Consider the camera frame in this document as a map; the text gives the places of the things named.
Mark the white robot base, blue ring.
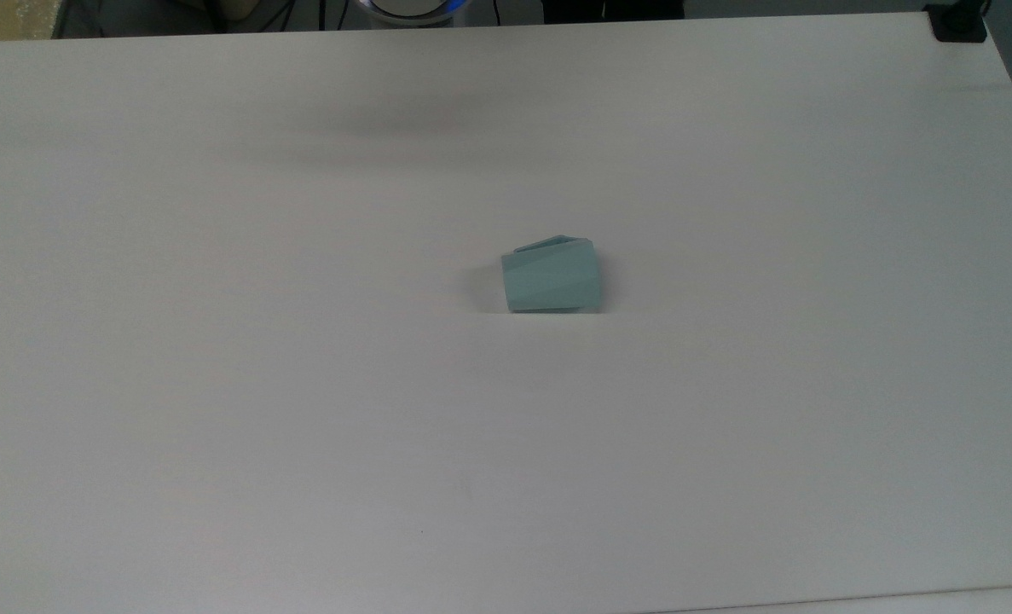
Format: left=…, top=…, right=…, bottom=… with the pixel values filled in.
left=356, top=0, right=473, bottom=27

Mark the yellowish board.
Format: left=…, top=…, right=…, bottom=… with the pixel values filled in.
left=0, top=0, right=64, bottom=43

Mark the teal faceted plastic cup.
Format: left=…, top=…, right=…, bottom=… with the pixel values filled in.
left=500, top=236, right=603, bottom=315

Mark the black table clamp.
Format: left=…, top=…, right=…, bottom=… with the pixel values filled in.
left=925, top=0, right=989, bottom=43

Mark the black bulky object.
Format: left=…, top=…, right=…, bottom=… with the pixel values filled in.
left=543, top=0, right=685, bottom=24

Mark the white adjoining table top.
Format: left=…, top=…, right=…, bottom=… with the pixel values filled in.
left=659, top=585, right=1012, bottom=614

